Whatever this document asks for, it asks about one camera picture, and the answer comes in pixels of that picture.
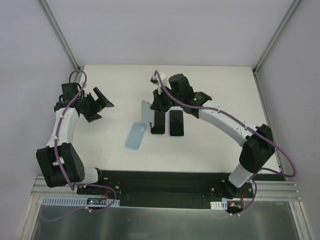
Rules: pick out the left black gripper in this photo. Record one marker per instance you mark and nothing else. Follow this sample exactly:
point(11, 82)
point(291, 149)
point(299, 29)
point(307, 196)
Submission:
point(92, 107)

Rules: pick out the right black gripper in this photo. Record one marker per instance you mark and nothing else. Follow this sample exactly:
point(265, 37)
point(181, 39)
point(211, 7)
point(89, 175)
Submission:
point(159, 104)

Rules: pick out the light blue phone face down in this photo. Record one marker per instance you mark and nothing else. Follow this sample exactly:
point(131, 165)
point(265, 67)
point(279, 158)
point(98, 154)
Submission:
point(147, 114)

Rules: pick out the black phone case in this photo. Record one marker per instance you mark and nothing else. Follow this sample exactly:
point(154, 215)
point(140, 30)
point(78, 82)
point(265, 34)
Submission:
point(159, 123)

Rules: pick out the light blue three-hole phone case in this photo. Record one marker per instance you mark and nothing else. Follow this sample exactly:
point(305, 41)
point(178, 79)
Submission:
point(176, 136)

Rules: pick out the light blue two-hole phone case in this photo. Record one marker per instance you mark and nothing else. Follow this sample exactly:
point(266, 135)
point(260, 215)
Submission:
point(135, 136)

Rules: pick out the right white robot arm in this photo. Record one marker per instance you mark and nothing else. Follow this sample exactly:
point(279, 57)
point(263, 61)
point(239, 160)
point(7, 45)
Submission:
point(255, 141)

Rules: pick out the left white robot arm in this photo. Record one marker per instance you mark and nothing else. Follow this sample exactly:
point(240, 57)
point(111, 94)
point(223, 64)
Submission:
point(59, 162)

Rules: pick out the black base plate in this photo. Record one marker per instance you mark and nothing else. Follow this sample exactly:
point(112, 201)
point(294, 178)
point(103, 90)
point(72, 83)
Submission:
point(181, 190)

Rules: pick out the left aluminium frame post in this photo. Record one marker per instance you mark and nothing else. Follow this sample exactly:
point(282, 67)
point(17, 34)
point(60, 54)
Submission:
point(44, 5)

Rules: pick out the aluminium frame post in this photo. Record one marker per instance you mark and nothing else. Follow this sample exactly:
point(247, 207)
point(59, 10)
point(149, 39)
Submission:
point(44, 5)
point(276, 35)

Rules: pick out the left white cable duct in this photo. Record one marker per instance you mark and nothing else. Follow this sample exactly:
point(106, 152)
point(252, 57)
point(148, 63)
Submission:
point(67, 201)

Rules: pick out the white cable duct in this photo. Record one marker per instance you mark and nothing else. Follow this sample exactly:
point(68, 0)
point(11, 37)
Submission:
point(226, 205)
point(67, 201)

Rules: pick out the right white cable duct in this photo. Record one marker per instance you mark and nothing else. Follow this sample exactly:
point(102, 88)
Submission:
point(226, 205)

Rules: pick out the aluminium front rail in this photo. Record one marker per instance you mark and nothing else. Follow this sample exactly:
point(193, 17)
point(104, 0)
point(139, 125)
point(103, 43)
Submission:
point(273, 191)

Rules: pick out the right aluminium frame post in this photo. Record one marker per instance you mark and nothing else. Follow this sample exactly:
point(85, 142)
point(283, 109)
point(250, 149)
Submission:
point(276, 35)

